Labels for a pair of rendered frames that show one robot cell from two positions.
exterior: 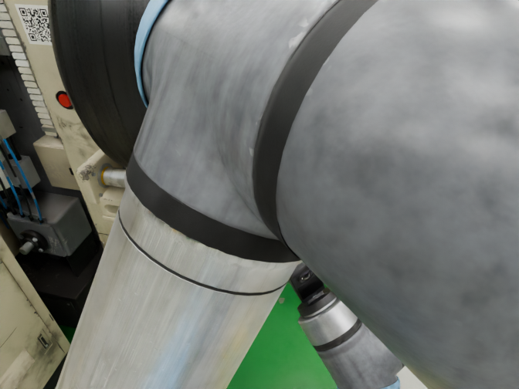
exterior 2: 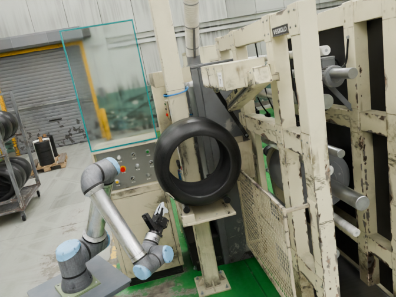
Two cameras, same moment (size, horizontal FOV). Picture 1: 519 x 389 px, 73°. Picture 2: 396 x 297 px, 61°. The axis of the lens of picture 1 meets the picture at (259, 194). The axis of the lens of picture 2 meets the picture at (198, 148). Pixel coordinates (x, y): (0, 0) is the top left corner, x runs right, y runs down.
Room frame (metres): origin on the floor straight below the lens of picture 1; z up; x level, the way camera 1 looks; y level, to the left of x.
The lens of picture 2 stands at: (0.02, -1.94, 1.81)
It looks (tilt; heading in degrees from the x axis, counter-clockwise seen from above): 14 degrees down; 69
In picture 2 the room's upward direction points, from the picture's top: 10 degrees counter-clockwise
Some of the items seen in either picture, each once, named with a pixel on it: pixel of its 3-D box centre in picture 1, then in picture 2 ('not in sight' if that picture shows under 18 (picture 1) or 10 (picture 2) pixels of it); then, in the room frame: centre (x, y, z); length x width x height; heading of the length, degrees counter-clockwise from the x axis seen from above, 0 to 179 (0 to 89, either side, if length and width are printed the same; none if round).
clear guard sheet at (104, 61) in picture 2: not in sight; (111, 87); (0.45, 0.82, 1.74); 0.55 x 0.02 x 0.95; 167
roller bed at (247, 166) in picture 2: not in sight; (240, 157); (1.22, 0.31, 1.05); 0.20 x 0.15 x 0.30; 77
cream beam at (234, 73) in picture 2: not in sight; (229, 74); (1.06, -0.01, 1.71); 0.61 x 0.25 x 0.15; 77
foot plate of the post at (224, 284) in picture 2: not in sight; (211, 281); (0.83, 0.43, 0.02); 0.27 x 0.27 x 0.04; 77
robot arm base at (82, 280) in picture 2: not in sight; (75, 276); (-0.14, 0.15, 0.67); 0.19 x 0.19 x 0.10
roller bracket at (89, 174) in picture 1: (130, 146); not in sight; (0.84, 0.35, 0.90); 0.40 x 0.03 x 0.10; 167
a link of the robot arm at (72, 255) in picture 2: not in sight; (71, 256); (-0.13, 0.15, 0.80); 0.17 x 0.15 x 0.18; 34
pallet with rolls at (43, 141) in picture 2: not in sight; (45, 151); (-0.49, 7.10, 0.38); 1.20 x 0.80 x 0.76; 85
